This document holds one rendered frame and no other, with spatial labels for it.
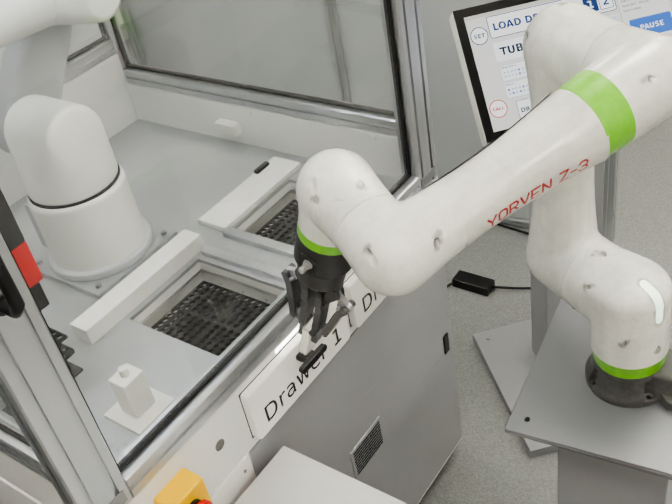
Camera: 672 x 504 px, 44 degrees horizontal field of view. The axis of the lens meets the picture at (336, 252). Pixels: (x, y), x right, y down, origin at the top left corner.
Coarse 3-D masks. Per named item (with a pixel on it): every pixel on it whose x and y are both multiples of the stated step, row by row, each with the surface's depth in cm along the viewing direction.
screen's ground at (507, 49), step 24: (552, 0) 189; (624, 0) 189; (648, 0) 190; (480, 24) 188; (480, 48) 187; (504, 48) 187; (480, 72) 187; (504, 96) 187; (528, 96) 187; (504, 120) 186
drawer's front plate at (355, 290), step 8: (352, 280) 161; (344, 288) 160; (352, 288) 160; (360, 288) 163; (352, 296) 161; (360, 296) 163; (368, 296) 166; (376, 296) 169; (384, 296) 172; (360, 304) 164; (368, 304) 167; (376, 304) 170; (352, 312) 164; (360, 312) 165; (368, 312) 168; (352, 320) 165; (360, 320) 166
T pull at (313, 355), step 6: (318, 348) 150; (324, 348) 150; (300, 354) 149; (312, 354) 149; (318, 354) 149; (300, 360) 149; (306, 360) 148; (312, 360) 148; (300, 366) 147; (306, 366) 147; (300, 372) 147
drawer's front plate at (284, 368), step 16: (336, 304) 157; (288, 352) 148; (336, 352) 161; (272, 368) 145; (288, 368) 149; (320, 368) 158; (256, 384) 143; (272, 384) 146; (288, 384) 150; (304, 384) 154; (256, 400) 143; (288, 400) 151; (256, 416) 144; (256, 432) 146
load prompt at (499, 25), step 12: (564, 0) 189; (576, 0) 189; (588, 0) 189; (600, 0) 189; (612, 0) 189; (516, 12) 188; (528, 12) 188; (600, 12) 189; (492, 24) 188; (504, 24) 188; (516, 24) 188; (528, 24) 188; (492, 36) 188
